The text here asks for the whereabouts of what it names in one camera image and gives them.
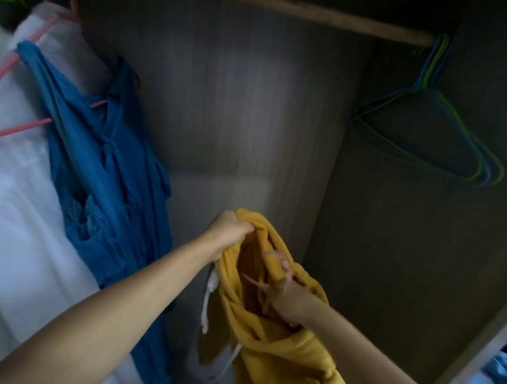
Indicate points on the wooden rod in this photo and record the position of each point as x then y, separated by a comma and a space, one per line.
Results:
328, 15

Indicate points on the teal blue sleeveless top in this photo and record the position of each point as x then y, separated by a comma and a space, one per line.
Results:
110, 209

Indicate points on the grey wardrobe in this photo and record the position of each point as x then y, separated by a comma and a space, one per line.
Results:
257, 114

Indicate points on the person's right hand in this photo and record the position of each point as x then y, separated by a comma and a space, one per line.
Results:
289, 298

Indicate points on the person's right forearm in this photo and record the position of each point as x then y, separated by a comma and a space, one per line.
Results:
363, 362

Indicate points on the colourful patterned pillow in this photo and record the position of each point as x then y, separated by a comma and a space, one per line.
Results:
493, 376

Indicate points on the white thin blouse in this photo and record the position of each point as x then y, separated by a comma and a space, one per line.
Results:
16, 255

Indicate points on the person's left hand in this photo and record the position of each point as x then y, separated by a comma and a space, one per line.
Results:
225, 235

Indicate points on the person's left forearm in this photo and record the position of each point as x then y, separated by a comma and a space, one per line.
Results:
88, 333

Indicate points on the mustard yellow hoodie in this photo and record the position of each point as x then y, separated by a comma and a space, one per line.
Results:
271, 358

